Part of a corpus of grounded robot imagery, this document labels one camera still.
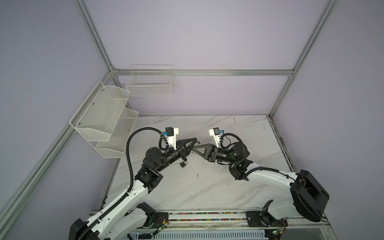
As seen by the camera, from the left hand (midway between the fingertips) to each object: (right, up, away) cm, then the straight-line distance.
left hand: (196, 140), depth 64 cm
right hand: (-1, -5, -1) cm, 5 cm away
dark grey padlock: (-8, -18, +29) cm, 35 cm away
